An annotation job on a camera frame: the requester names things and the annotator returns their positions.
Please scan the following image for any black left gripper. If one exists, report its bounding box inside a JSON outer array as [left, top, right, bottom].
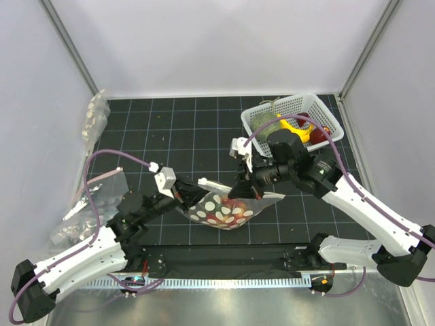
[[139, 174, 213, 223]]

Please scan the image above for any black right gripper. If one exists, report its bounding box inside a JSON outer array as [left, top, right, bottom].
[[228, 155, 294, 200]]

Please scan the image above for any red lychee cluster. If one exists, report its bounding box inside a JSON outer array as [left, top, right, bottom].
[[201, 194, 254, 230]]

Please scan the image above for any clear dotted zip bag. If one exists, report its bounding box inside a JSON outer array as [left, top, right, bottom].
[[182, 178, 285, 230]]

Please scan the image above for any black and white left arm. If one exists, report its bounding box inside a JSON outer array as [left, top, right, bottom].
[[9, 180, 208, 325]]

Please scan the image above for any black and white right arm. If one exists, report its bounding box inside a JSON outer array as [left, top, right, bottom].
[[229, 129, 434, 287]]

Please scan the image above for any clear bag of snacks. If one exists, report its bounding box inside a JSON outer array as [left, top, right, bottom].
[[82, 89, 111, 157]]

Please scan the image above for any green netted melon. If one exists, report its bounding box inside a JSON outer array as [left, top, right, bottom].
[[250, 111, 281, 142]]

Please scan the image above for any yellow banana bunch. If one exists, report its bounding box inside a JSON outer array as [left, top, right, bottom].
[[279, 119, 314, 143]]

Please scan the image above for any white plastic basket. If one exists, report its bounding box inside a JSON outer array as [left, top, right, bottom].
[[240, 93, 345, 159]]

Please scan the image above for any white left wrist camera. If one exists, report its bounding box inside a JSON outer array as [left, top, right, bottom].
[[148, 162, 177, 198]]

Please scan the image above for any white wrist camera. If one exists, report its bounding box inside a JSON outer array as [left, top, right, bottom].
[[229, 137, 253, 173], [148, 162, 177, 198]]

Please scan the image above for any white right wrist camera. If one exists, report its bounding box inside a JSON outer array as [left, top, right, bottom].
[[229, 137, 253, 173]]

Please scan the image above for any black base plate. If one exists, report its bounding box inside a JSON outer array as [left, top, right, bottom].
[[143, 244, 346, 280]]

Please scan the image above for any white slotted cable duct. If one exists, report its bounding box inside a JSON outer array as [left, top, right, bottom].
[[82, 274, 312, 290]]

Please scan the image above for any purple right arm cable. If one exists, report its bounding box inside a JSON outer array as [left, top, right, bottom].
[[243, 115, 435, 283]]

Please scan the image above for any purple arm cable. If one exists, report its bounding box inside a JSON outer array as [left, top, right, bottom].
[[243, 115, 435, 283], [8, 149, 159, 323]]

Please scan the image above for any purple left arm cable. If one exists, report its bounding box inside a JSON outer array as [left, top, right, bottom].
[[8, 149, 159, 323]]

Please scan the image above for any aluminium corner post right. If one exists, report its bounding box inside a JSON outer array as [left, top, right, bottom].
[[338, 0, 402, 103]]

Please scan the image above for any aluminium corner post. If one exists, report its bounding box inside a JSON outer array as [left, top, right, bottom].
[[338, 0, 402, 103], [38, 0, 99, 95]]

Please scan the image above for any aluminium corner post left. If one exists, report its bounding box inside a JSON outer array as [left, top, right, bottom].
[[38, 0, 99, 95]]

